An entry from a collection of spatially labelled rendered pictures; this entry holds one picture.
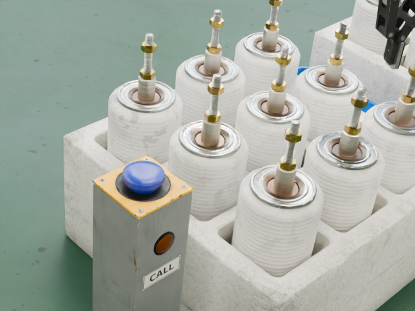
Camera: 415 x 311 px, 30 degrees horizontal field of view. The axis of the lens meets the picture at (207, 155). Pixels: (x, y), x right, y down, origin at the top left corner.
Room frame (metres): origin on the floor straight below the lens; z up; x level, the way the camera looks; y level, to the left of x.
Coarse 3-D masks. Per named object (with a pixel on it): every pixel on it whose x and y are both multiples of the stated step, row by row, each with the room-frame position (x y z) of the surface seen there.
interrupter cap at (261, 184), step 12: (264, 168) 0.71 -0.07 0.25; (276, 168) 0.72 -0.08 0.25; (252, 180) 0.69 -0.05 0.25; (264, 180) 0.69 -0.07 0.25; (300, 180) 0.70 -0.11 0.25; (312, 180) 0.70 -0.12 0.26; (252, 192) 0.67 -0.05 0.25; (264, 192) 0.67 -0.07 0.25; (276, 192) 0.68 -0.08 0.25; (300, 192) 0.68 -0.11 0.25; (312, 192) 0.68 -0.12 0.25; (276, 204) 0.65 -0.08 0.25; (288, 204) 0.65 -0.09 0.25; (300, 204) 0.65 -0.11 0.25
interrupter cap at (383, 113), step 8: (384, 104) 0.89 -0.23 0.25; (392, 104) 0.89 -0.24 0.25; (376, 112) 0.86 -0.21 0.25; (384, 112) 0.87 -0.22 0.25; (392, 112) 0.87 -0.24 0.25; (376, 120) 0.85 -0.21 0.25; (384, 120) 0.85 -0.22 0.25; (392, 120) 0.85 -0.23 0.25; (392, 128) 0.83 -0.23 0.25; (400, 128) 0.83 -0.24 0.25; (408, 128) 0.83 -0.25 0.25
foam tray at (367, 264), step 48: (96, 144) 0.82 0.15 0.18; (384, 192) 0.79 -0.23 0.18; (192, 240) 0.67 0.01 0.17; (336, 240) 0.69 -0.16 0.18; (384, 240) 0.72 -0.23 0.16; (192, 288) 0.66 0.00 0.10; (240, 288) 0.61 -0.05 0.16; (288, 288) 0.60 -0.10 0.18; (336, 288) 0.66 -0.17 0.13; (384, 288) 0.76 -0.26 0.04
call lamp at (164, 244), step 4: (164, 236) 0.56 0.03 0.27; (168, 236) 0.56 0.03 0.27; (172, 236) 0.57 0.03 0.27; (160, 240) 0.56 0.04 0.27; (164, 240) 0.56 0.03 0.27; (168, 240) 0.56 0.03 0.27; (172, 240) 0.57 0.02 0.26; (160, 244) 0.55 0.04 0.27; (164, 244) 0.56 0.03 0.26; (168, 244) 0.56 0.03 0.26; (156, 248) 0.55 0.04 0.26; (160, 248) 0.55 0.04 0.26; (164, 248) 0.56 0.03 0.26; (168, 248) 0.56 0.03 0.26; (160, 252) 0.55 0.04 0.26
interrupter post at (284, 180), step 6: (276, 174) 0.68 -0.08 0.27; (282, 174) 0.68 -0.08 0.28; (288, 174) 0.68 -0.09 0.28; (294, 174) 0.68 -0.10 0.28; (276, 180) 0.68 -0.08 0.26; (282, 180) 0.68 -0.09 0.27; (288, 180) 0.68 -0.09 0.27; (294, 180) 0.68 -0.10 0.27; (276, 186) 0.68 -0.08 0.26; (282, 186) 0.68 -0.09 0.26; (288, 186) 0.68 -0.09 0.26; (282, 192) 0.68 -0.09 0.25; (288, 192) 0.68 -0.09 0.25
